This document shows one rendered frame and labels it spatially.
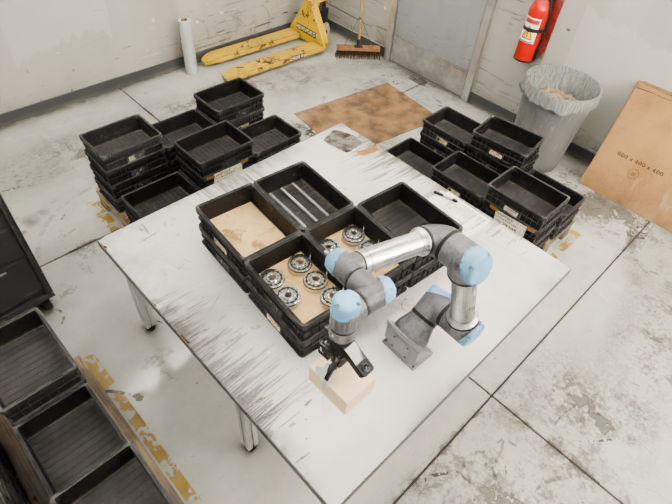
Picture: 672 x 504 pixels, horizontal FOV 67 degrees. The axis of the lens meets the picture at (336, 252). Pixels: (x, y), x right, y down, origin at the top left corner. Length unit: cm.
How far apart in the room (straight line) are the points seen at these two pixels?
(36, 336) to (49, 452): 51
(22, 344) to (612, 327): 319
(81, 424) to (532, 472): 207
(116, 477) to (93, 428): 31
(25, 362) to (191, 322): 74
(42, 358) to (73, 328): 71
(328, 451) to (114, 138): 248
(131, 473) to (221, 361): 51
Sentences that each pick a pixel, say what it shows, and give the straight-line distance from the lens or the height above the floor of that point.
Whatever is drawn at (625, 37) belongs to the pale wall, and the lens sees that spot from 446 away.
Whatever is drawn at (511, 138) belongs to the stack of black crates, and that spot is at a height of 50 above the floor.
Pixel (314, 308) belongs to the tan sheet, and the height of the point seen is 83.
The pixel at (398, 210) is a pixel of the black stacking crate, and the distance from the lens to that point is 247.
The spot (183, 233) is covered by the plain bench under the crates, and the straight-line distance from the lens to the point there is 253.
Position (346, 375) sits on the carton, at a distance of 153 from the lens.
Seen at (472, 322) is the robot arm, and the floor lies 99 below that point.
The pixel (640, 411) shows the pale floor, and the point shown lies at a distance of 329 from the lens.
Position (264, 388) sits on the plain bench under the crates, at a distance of 199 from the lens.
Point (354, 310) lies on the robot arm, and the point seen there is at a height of 145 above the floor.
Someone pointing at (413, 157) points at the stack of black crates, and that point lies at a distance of 380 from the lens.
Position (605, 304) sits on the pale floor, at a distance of 366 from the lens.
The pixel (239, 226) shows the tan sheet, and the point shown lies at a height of 83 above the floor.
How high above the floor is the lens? 245
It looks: 47 degrees down
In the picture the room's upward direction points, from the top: 6 degrees clockwise
